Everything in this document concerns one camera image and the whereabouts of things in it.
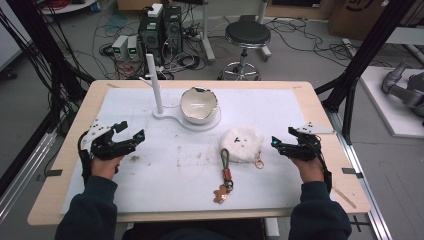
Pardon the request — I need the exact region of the white eggshell-shaped bowl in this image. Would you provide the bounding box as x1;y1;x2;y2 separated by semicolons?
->
179;86;220;126

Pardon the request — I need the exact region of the white round table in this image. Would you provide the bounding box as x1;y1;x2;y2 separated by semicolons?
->
39;0;98;16

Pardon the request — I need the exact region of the person's left hand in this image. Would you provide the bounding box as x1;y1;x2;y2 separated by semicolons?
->
90;154;125;181

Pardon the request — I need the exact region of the white power strip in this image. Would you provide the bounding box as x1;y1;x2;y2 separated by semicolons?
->
342;37;358;58

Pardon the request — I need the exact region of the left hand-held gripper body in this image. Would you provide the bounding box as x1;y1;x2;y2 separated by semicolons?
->
78;120;135;161

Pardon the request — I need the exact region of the white fluffy pouch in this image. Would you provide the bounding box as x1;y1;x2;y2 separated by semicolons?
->
220;125;266;170

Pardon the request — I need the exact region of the tangle of floor cables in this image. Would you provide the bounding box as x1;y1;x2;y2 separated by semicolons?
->
91;3;209;81

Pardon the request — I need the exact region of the light wooden table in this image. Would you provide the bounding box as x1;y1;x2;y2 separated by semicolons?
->
27;79;372;227

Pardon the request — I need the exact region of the grey power supply unit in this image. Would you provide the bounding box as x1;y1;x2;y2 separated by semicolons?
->
111;34;130;62
126;34;141;62

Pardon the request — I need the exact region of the aluminium floor rail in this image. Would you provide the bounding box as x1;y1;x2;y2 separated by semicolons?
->
325;109;395;240
0;131;58;222

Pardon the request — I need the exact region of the person's right hand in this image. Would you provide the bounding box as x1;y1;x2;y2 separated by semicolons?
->
289;156;326;184

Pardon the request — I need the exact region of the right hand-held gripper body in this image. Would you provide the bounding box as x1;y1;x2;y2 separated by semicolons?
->
279;122;336;163

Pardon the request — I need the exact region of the white metal desk leg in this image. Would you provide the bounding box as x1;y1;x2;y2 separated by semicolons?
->
255;0;273;63
199;0;217;65

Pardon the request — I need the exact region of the black round stool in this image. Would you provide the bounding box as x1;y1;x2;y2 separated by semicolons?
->
217;19;273;82

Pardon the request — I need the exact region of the white platform board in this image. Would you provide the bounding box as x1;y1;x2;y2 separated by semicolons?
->
359;65;424;140

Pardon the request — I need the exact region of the black metal frame stand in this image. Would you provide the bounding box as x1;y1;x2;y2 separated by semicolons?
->
0;0;97;198
314;0;420;145

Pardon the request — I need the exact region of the green cord bear keychain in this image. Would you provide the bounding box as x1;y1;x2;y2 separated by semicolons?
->
212;147;235;205

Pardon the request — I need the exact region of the person's dark lap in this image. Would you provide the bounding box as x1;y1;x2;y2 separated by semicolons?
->
121;218;268;240

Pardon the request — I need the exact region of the white box on tower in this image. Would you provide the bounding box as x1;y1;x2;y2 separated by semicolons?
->
146;2;165;19

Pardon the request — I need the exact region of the brown cardboard box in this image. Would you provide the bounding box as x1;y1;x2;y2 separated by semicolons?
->
327;0;424;42

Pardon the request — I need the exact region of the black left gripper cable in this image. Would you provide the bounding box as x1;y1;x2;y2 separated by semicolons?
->
77;131;94;185

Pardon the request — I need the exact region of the white table mat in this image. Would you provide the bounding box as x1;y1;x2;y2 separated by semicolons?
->
59;86;335;215

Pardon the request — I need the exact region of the white pole stand with base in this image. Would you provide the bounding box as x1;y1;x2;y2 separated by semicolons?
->
138;53;223;133

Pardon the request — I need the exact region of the black computer tower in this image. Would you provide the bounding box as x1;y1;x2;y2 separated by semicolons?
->
137;11;165;66
162;4;184;55

